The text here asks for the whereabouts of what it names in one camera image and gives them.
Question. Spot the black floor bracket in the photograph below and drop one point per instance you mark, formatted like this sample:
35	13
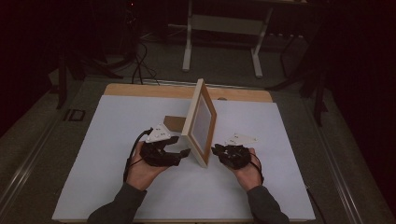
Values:
74	115

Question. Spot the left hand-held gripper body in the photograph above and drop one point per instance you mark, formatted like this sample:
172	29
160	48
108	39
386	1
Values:
157	155

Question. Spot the person's left hand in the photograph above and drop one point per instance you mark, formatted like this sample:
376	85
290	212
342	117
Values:
141	174

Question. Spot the metal floor rail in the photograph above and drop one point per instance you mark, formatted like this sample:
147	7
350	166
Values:
21	175
342	183

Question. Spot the white metal table frame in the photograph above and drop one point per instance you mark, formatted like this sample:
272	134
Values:
187	46

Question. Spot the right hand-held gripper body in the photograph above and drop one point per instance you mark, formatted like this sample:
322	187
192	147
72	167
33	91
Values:
236	157

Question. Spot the black metal stand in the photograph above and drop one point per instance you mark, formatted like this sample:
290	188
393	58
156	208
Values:
318	93
62	84

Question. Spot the white table mat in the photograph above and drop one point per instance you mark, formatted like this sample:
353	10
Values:
124	115

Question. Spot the person's right hand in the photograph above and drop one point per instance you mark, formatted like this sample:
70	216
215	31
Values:
250	177

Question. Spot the wooden picture frame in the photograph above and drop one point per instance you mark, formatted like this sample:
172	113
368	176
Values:
193	115

